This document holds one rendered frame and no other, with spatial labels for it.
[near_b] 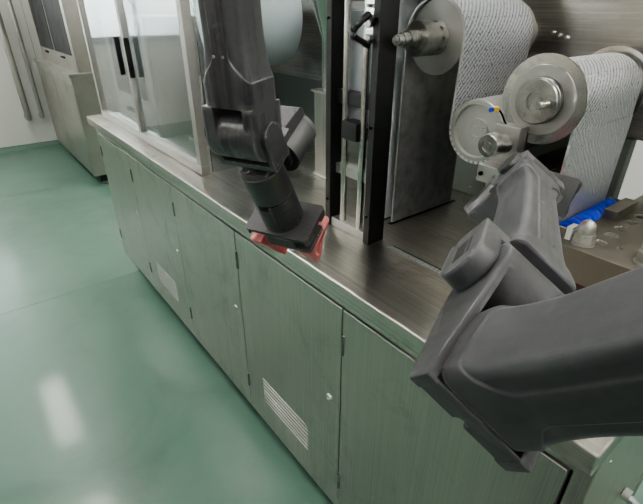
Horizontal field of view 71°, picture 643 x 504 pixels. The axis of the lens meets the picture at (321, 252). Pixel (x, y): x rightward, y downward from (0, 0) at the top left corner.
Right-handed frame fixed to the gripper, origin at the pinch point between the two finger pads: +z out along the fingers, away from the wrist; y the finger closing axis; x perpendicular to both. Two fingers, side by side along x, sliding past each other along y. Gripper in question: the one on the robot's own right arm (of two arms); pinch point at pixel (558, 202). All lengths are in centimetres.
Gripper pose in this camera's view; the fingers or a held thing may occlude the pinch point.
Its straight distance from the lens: 93.1
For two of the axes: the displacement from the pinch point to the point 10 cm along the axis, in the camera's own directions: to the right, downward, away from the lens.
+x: 3.9, -9.1, -1.6
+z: 6.8, 1.7, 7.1
